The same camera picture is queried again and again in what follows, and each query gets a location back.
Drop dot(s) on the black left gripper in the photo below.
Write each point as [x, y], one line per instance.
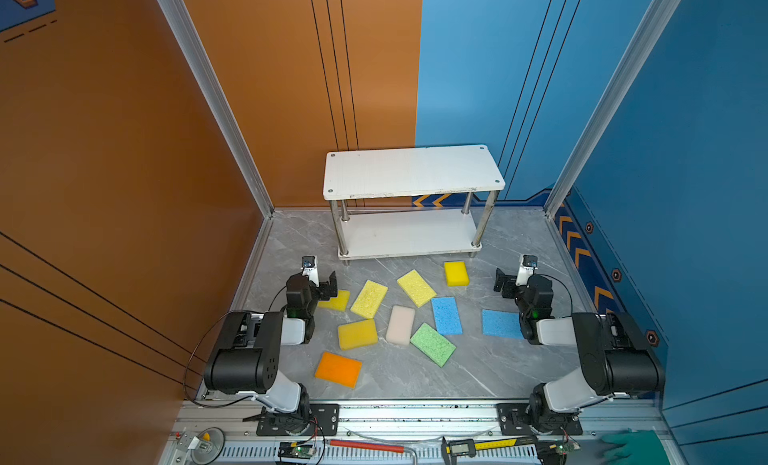
[324, 288]

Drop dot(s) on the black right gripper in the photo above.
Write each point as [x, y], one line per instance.
[510, 285]

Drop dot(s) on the blue cellulose sponge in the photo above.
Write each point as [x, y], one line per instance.
[501, 324]
[446, 316]

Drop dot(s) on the green cellulose sponge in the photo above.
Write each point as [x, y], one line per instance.
[432, 344]

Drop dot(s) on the yellow cellulose sponge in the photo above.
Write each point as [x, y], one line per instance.
[416, 288]
[369, 300]

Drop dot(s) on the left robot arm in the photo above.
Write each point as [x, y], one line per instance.
[245, 358]

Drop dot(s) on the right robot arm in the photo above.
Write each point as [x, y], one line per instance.
[615, 358]

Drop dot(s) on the white two-tier shelf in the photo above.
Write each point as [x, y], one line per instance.
[469, 170]

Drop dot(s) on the small yellow foam sponge left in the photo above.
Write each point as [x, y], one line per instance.
[338, 303]

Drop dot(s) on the yellow foam sponge lower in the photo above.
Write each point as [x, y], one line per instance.
[358, 334]

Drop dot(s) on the thick yellow foam sponge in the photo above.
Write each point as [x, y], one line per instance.
[456, 274]

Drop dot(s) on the orange foam sponge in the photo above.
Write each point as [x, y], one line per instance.
[338, 369]

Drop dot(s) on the beige foam sponge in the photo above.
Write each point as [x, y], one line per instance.
[400, 325]

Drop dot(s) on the right circuit board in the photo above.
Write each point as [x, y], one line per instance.
[566, 448]

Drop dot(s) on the circuit board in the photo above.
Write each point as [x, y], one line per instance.
[566, 448]
[296, 453]

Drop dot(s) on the left circuit board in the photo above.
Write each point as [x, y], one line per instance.
[296, 453]

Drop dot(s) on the digital caliper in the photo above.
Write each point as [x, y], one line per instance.
[452, 450]

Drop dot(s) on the green rubber glove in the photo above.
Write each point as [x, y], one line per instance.
[635, 448]

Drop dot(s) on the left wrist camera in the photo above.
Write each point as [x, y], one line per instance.
[309, 269]

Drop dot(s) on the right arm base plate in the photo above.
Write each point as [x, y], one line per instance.
[523, 419]

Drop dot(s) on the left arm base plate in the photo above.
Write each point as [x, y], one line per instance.
[322, 418]

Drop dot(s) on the red-handled tool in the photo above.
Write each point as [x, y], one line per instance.
[397, 449]

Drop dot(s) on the aluminium front rail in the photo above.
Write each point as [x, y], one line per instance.
[419, 426]

